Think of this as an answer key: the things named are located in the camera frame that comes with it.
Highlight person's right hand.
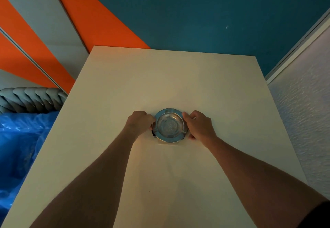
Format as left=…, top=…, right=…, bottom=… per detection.
left=182, top=110, right=217, bottom=148

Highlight person's left hand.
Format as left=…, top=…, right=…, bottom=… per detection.
left=125, top=111, right=156, bottom=142

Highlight round metal recessed spotlight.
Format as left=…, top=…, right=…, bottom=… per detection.
left=151, top=108, right=189, bottom=144

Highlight person's left forearm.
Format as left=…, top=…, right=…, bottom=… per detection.
left=30, top=127, right=141, bottom=228

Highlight person's right forearm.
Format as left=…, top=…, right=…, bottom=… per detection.
left=204, top=136, right=329, bottom=228

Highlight grey braided cushion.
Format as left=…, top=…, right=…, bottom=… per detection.
left=0, top=87, right=68, bottom=114

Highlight blue plastic sheet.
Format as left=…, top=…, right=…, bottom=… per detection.
left=0, top=111, right=60, bottom=223

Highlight black sleeve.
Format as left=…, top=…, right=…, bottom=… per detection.
left=298, top=200, right=330, bottom=228

